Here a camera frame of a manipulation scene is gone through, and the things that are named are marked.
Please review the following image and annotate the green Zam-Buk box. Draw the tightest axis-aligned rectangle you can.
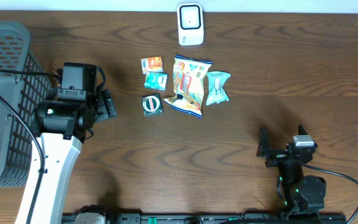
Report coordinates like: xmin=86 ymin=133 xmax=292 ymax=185
xmin=141 ymin=93 xmax=163 ymax=116

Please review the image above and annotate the teal tissue packet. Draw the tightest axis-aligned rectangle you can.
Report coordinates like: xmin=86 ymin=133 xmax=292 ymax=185
xmin=144 ymin=72 xmax=168 ymax=91

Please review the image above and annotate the orange tissue packet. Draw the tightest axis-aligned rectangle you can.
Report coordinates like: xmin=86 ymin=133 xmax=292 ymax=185
xmin=140 ymin=56 xmax=163 ymax=75

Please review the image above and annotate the light teal packet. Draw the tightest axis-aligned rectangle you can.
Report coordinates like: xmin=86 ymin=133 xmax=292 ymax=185
xmin=206 ymin=72 xmax=231 ymax=105

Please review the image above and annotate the yellow snack bag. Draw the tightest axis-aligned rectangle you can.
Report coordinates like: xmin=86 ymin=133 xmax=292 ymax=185
xmin=164 ymin=55 xmax=213 ymax=118

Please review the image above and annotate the grey plastic mesh basket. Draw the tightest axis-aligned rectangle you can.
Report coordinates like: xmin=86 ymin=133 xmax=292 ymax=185
xmin=0 ymin=21 xmax=52 ymax=187

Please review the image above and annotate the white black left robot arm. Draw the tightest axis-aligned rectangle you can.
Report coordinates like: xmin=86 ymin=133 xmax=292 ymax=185
xmin=16 ymin=90 xmax=116 ymax=223

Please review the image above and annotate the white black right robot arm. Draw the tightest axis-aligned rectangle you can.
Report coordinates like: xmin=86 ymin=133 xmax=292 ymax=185
xmin=256 ymin=125 xmax=326 ymax=219

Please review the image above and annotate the white barcode scanner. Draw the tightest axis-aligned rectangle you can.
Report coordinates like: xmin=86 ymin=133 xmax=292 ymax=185
xmin=177 ymin=3 xmax=204 ymax=46

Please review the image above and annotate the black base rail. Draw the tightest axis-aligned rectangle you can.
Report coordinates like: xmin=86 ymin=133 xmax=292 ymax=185
xmin=61 ymin=205 xmax=347 ymax=224

